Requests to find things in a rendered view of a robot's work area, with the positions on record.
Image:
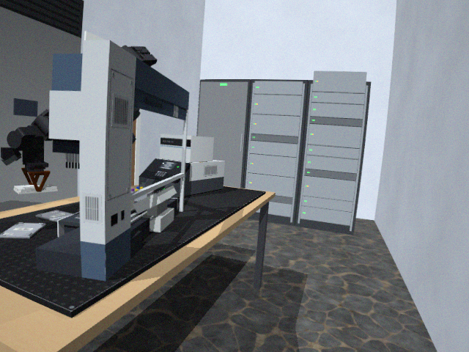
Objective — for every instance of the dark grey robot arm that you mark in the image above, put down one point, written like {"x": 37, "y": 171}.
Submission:
{"x": 34, "y": 135}

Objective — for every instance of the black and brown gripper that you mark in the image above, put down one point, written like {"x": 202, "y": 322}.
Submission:
{"x": 30, "y": 168}

